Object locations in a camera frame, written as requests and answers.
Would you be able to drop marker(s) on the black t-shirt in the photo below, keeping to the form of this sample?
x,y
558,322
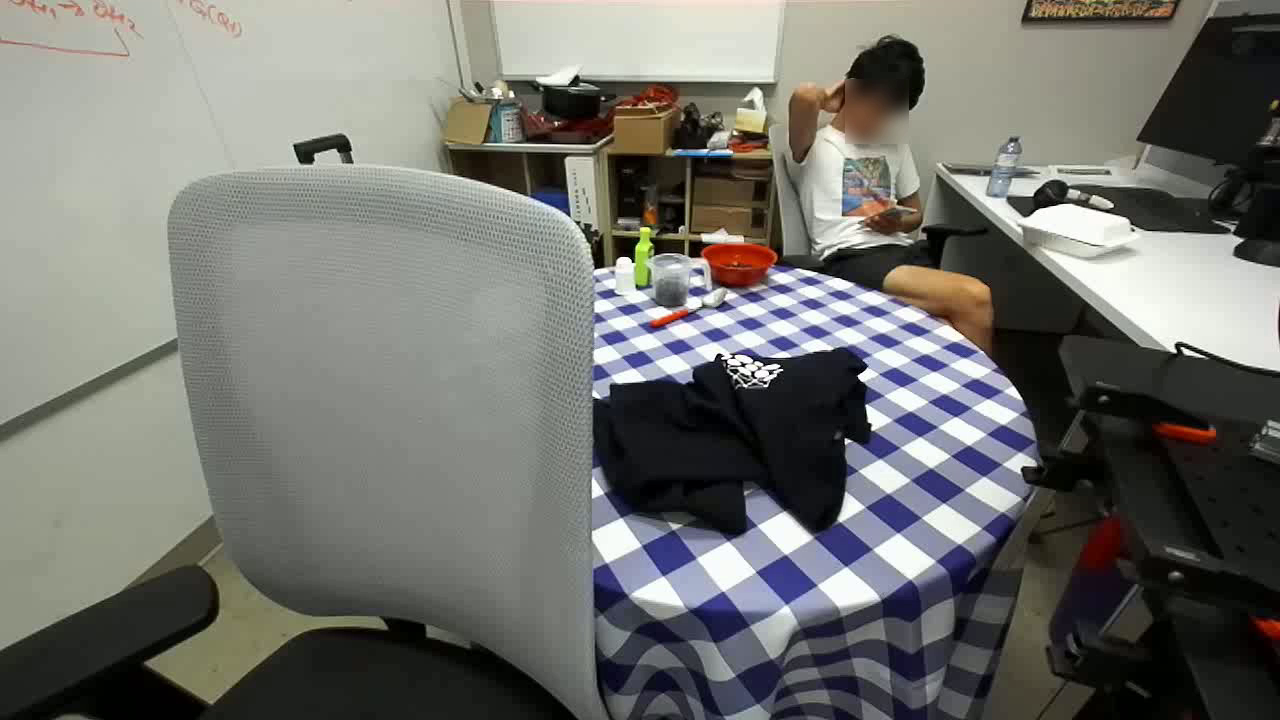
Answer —
x,y
720,443

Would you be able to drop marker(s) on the seated person white t-shirt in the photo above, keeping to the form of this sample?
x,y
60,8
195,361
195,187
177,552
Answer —
x,y
853,187

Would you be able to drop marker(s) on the black chair armrest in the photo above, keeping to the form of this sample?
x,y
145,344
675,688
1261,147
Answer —
x,y
94,643
323,147

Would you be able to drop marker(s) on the black chair seat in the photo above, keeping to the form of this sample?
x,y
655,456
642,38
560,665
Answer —
x,y
372,682

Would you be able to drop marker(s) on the clear plastic cup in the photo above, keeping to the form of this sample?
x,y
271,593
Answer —
x,y
668,282

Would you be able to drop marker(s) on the small white bottle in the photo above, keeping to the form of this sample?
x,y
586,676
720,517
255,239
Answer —
x,y
627,279

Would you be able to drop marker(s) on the green bottle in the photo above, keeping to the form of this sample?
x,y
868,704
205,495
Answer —
x,y
647,262

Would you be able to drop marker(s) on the red bowl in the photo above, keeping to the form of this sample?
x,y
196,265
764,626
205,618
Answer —
x,y
737,262

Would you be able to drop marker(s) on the wooden shelf unit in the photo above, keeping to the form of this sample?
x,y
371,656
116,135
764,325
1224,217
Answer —
x,y
627,201

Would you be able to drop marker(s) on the large cardboard box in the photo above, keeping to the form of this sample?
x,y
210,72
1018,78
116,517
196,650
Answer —
x,y
728,205

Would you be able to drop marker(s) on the black bag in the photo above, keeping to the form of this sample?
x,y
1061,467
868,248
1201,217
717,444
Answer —
x,y
569,101

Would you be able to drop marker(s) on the tissue box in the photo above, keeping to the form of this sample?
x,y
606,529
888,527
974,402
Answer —
x,y
748,114

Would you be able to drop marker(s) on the blue white checkered tablecloth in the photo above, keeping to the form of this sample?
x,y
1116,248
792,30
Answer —
x,y
800,601

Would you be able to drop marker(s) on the small cardboard box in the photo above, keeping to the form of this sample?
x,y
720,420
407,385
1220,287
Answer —
x,y
465,125

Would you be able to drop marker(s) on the clear water bottle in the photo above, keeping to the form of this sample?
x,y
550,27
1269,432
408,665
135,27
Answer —
x,y
1007,166

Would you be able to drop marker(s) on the black headphones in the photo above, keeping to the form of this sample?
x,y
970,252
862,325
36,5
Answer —
x,y
1049,195

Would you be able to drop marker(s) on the orange clamp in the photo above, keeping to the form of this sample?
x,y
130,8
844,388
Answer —
x,y
1100,545
1185,432

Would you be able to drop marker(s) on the black keyboard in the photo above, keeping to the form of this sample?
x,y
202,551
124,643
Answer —
x,y
1147,209

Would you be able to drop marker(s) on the white desk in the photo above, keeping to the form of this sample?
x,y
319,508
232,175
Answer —
x,y
1175,287

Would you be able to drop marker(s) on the framed picture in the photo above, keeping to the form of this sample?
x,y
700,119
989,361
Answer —
x,y
1100,8

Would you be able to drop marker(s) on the black robot cart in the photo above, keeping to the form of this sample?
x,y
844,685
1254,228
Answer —
x,y
1201,534

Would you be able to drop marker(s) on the black computer monitor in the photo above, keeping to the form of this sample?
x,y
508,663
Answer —
x,y
1220,94

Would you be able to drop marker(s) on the blank white wall board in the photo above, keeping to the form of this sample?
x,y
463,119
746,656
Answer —
x,y
638,38

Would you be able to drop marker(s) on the wall whiteboard with red writing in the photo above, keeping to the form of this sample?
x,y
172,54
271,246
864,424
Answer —
x,y
135,201

